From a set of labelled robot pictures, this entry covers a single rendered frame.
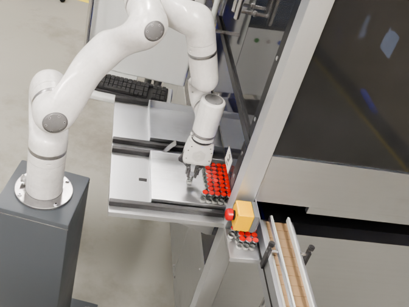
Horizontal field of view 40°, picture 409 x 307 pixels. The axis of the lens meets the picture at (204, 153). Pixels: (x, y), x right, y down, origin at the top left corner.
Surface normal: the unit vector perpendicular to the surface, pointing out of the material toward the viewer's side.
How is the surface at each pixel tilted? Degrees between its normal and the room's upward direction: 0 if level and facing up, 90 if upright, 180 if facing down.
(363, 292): 90
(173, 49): 90
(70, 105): 69
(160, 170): 0
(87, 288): 0
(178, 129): 0
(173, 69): 90
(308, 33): 90
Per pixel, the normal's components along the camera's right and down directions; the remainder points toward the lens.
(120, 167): 0.24, -0.76
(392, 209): 0.09, 0.63
